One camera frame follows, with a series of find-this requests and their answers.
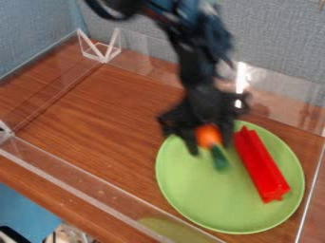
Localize red plastic block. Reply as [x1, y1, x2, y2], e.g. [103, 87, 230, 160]
[234, 125, 290, 203]

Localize green plate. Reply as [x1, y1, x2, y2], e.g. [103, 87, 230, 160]
[155, 121, 305, 234]

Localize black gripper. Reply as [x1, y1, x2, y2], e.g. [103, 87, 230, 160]
[157, 87, 250, 156]

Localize black blue robot arm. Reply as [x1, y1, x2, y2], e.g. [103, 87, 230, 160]
[84, 0, 248, 155]

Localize orange toy carrot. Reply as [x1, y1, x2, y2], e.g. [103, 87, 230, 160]
[195, 124, 230, 171]

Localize clear acrylic enclosure wall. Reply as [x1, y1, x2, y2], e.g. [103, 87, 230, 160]
[0, 29, 325, 243]

